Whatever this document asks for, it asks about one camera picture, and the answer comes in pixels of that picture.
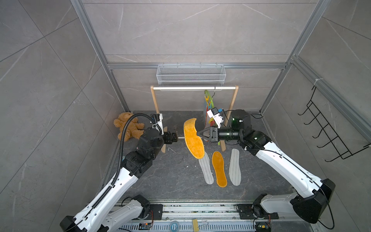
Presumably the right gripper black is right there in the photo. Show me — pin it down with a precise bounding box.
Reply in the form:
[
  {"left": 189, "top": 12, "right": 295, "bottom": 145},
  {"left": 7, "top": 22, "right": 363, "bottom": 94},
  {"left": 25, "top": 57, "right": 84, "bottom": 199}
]
[{"left": 197, "top": 126, "right": 242, "bottom": 144}]

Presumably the orange fuzzy insole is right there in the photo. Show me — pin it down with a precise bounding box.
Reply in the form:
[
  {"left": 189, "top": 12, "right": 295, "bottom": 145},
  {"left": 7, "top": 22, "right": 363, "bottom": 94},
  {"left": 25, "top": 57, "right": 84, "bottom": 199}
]
[{"left": 212, "top": 151, "right": 228, "bottom": 188}]

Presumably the white striped insole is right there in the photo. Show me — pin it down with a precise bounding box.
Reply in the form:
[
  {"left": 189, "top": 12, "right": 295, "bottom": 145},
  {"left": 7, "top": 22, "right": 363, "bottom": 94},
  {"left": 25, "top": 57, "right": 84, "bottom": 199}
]
[
  {"left": 229, "top": 148, "right": 242, "bottom": 186},
  {"left": 199, "top": 152, "right": 214, "bottom": 185}
]

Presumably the green clip hanger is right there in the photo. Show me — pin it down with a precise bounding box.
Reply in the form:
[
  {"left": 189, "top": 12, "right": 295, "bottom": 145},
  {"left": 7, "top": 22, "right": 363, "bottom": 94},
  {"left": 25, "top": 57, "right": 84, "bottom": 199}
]
[{"left": 204, "top": 90, "right": 217, "bottom": 128}]

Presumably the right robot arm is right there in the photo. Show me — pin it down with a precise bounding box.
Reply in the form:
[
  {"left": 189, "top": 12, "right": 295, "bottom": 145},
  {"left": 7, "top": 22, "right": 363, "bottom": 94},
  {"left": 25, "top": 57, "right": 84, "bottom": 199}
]
[{"left": 196, "top": 108, "right": 335, "bottom": 224}]

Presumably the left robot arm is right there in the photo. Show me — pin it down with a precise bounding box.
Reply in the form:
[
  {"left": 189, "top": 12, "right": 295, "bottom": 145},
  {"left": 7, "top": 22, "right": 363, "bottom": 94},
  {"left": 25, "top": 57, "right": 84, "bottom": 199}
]
[{"left": 60, "top": 113, "right": 178, "bottom": 232}]

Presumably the brown teddy bear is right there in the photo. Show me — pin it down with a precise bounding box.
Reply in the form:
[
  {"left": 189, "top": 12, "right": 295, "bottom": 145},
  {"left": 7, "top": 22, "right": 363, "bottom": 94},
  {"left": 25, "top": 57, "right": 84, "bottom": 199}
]
[{"left": 114, "top": 112, "right": 145, "bottom": 142}]

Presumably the wooden clothes rack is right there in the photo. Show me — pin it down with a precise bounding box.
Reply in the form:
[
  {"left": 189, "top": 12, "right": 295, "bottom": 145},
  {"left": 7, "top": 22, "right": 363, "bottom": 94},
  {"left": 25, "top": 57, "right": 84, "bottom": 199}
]
[{"left": 150, "top": 84, "right": 240, "bottom": 153}]

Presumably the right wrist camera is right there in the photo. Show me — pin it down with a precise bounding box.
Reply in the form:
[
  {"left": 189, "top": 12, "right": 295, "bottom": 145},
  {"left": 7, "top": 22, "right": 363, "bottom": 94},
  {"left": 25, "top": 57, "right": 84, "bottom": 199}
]
[{"left": 207, "top": 107, "right": 224, "bottom": 128}]

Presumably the white wire mesh basket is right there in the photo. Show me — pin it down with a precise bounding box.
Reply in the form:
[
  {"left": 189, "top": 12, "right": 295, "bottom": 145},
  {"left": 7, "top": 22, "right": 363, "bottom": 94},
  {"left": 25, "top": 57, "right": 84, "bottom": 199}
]
[{"left": 156, "top": 64, "right": 226, "bottom": 87}]

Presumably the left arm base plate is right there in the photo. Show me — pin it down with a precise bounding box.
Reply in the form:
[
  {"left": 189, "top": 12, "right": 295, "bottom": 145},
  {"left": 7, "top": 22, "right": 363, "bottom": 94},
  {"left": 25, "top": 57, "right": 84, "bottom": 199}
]
[{"left": 145, "top": 204, "right": 164, "bottom": 220}]

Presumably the aluminium floor rail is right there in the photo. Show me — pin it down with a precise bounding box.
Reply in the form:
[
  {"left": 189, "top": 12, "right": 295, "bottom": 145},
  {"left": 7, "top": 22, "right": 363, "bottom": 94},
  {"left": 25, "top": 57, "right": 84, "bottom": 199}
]
[{"left": 112, "top": 201, "right": 325, "bottom": 232}]

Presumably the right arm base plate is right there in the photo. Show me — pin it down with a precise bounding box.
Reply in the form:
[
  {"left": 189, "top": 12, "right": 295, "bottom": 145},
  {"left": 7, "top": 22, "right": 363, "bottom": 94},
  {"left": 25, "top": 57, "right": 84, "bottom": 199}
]
[{"left": 236, "top": 204, "right": 279, "bottom": 219}]

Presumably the black wall hook rack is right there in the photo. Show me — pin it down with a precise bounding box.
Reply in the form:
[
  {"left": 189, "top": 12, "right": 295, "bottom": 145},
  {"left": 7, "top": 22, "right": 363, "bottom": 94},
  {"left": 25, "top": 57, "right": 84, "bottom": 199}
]
[{"left": 297, "top": 86, "right": 371, "bottom": 163}]

